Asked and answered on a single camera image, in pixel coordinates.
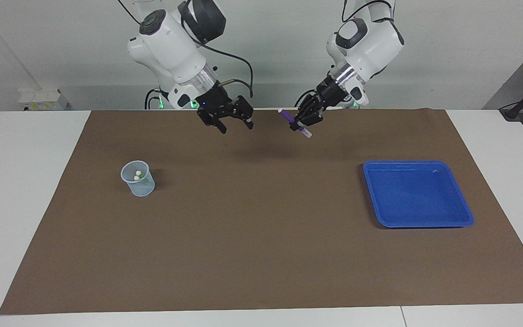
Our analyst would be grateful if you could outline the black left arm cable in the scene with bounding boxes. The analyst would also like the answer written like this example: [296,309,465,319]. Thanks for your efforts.
[341,0,397,24]

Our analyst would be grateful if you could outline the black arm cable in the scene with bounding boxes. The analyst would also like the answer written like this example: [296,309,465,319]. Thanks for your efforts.
[341,0,397,24]
[116,0,254,98]

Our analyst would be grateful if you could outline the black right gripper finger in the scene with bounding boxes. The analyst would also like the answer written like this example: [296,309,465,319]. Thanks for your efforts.
[232,95,255,130]
[197,109,228,134]

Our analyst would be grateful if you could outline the purple marker pen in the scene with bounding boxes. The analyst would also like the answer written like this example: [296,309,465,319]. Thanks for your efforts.
[278,108,313,139]

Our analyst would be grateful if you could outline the translucent plastic pen cup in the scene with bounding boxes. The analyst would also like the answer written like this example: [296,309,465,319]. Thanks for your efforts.
[121,160,156,197]

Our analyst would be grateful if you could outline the brown table mat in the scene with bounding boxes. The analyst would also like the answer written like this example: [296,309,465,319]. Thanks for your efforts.
[0,108,523,315]

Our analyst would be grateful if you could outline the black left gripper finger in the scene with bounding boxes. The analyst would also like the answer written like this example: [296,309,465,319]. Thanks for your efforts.
[294,93,321,120]
[290,111,324,133]

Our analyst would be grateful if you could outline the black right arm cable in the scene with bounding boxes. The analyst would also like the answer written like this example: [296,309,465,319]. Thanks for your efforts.
[116,0,254,98]

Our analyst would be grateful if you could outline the black left base cable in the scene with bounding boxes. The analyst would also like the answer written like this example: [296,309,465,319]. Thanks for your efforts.
[295,89,319,108]

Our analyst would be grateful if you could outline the white wall power strip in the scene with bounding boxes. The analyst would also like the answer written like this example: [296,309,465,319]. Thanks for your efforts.
[19,89,69,111]

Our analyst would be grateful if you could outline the blue plastic tray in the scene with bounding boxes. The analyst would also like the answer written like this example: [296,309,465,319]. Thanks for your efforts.
[363,160,474,228]

